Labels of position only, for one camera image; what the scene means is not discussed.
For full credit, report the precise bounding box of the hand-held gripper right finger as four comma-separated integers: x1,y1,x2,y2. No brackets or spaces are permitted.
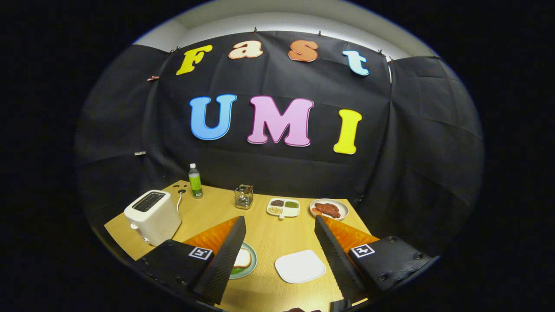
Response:
314,215,434,304

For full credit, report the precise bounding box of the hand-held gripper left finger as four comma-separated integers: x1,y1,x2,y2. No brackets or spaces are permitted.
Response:
138,216,247,305

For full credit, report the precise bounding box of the brown crust bread slice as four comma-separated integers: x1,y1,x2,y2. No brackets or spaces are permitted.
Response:
233,248,252,269

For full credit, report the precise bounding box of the pale green round plate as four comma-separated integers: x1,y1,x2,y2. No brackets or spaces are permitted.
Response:
229,242,258,280

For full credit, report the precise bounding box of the white square plate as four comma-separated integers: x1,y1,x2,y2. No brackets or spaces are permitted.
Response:
274,250,326,284

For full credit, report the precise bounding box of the brown meat steak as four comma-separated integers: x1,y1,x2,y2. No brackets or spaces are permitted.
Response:
314,202,341,218

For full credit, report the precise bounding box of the white round plate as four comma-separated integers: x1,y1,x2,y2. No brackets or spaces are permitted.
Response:
309,198,349,221

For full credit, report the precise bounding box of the white divided dish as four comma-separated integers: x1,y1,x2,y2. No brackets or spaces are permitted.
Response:
266,198,300,219

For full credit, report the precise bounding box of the green label plastic bottle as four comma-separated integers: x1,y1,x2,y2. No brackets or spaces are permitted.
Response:
188,163,203,199

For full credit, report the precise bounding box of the white toaster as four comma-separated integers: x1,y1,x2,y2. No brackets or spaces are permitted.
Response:
124,190,182,247

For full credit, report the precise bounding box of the black backdrop cloth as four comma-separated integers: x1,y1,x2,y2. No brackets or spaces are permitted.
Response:
75,30,484,256

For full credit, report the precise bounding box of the metal wire utensil holder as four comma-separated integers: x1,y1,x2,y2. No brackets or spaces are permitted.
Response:
235,184,254,210

